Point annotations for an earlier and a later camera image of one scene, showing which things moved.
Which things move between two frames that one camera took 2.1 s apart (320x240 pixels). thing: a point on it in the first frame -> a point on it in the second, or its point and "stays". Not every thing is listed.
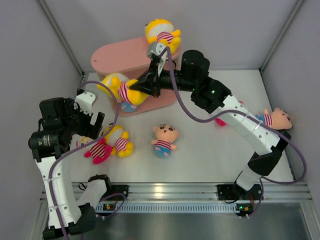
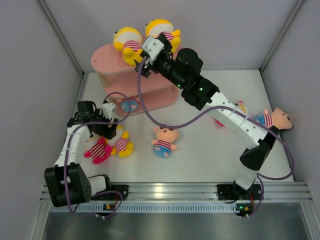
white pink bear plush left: x=100 y=151 stays
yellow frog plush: x=120 y=85 -> x=129 y=40
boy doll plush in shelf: x=128 y=107 stays
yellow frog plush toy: x=161 y=30 stays
